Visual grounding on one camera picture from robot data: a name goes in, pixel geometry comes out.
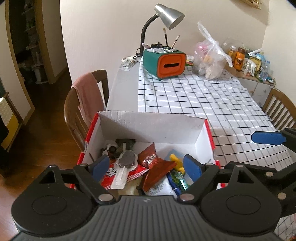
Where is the large red chip bag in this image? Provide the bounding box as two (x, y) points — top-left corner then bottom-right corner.
(101, 163), (148, 190)

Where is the yellow snack packet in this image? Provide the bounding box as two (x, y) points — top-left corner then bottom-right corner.
(170, 154), (185, 175)

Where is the blue and white snack bag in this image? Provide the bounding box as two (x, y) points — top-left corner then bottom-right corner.
(144, 172), (182, 198)

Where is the chocolate ice-cream shaped snack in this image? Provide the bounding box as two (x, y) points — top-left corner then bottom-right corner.
(111, 150), (138, 190)

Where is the brown Oreo snack bag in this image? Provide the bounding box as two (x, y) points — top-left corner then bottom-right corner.
(138, 143), (177, 192)

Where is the blue candy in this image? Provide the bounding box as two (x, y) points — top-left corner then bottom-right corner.
(170, 170), (189, 191)

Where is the small dark round snack packet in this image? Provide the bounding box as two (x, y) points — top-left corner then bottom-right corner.
(101, 144), (118, 162)

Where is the wooden slatted chair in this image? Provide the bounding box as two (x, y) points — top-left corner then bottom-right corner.
(263, 88), (296, 131)

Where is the red and white cardboard box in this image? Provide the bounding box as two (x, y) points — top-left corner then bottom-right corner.
(70, 111), (229, 199)

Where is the white grid tablecloth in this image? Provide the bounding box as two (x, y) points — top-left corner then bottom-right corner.
(137, 54), (296, 241)

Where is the pale yellow snack bag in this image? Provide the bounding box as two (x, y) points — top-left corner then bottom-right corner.
(117, 177), (142, 197)

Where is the white sideboard cabinet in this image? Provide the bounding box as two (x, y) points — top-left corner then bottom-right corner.
(225, 64), (275, 108)

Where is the wooden chair with pink cloth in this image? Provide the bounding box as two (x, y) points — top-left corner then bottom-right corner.
(64, 70), (109, 151)

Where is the clear water bottle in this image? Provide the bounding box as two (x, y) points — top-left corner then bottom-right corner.
(259, 61), (270, 81)

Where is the yellow-lidded container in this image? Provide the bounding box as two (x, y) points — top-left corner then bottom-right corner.
(249, 57), (261, 72)

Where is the pink cloth on chair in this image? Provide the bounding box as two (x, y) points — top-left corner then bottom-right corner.
(71, 72), (105, 127)

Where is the amber glass bottle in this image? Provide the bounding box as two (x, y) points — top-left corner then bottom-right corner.
(228, 46), (237, 62)

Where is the clear plastic bag with goods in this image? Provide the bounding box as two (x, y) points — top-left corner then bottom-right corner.
(193, 22), (233, 80)

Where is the orange and teal tissue box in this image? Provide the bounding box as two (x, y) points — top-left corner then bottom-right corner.
(143, 50), (187, 79)

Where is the paint brush right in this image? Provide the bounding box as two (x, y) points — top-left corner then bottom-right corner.
(171, 35), (180, 49)

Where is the paint brush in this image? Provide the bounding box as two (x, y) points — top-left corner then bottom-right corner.
(171, 35), (180, 49)
(163, 28), (169, 47)

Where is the paint brush left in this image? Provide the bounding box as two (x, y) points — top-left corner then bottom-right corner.
(163, 28), (169, 47)

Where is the silver desk lamp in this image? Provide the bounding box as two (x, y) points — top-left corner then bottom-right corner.
(139, 4), (185, 57)

